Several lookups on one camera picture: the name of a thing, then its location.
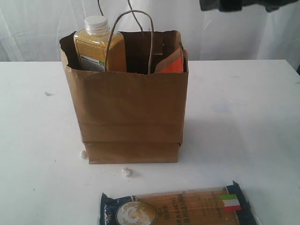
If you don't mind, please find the brown kraft pouch orange label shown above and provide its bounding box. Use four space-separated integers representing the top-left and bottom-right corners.
154 47 184 73

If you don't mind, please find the yellow grain container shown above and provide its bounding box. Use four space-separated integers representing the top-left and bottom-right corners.
74 15 127 72

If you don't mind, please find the blue spaghetti packet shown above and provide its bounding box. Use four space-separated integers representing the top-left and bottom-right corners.
98 181 258 225

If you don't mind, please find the brown paper bag with handles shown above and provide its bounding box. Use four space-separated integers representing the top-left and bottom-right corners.
60 29 188 164

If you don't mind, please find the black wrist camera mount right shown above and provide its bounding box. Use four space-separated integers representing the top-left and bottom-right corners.
199 0 298 13

